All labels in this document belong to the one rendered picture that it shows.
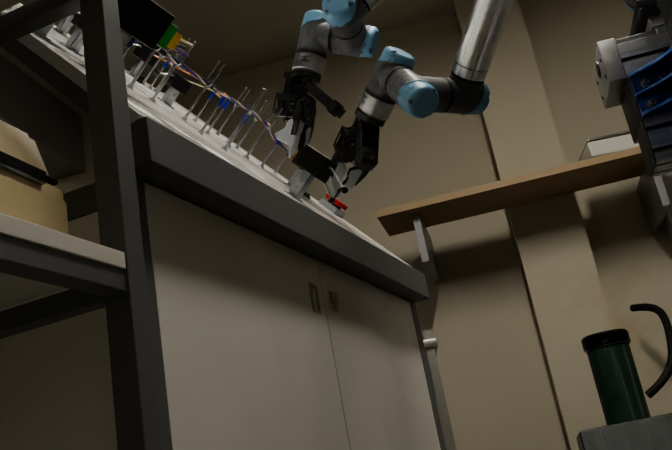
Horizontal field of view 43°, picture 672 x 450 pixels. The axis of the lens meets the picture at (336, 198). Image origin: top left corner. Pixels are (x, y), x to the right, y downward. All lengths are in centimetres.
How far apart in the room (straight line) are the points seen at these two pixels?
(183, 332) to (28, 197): 30
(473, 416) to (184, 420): 294
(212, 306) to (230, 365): 9
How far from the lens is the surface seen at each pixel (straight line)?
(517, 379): 396
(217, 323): 121
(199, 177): 119
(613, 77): 174
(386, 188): 421
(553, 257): 387
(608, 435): 299
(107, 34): 110
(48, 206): 96
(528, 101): 411
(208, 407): 114
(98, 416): 108
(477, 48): 181
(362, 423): 162
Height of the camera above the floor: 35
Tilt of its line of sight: 20 degrees up
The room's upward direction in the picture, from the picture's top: 11 degrees counter-clockwise
